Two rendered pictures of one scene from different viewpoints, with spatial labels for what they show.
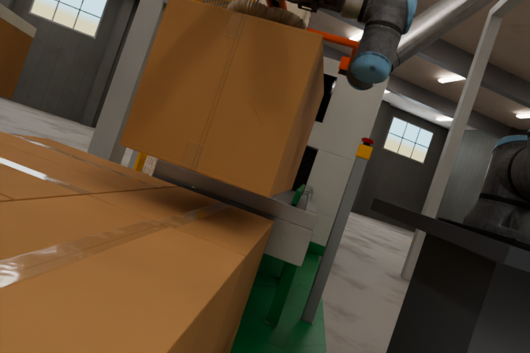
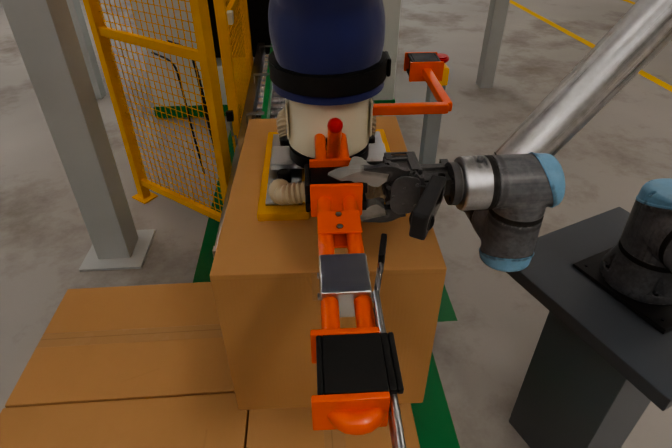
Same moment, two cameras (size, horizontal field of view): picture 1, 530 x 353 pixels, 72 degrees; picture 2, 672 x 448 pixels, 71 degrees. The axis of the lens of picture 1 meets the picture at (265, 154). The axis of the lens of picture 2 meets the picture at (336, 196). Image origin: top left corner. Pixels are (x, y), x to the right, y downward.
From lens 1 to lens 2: 0.96 m
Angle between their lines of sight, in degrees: 37
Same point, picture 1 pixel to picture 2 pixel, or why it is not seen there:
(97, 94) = not seen: outside the picture
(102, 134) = (76, 163)
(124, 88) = (61, 95)
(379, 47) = (520, 252)
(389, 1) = (527, 198)
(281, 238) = not seen: hidden behind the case
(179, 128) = (300, 384)
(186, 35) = (260, 310)
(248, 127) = not seen: hidden behind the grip
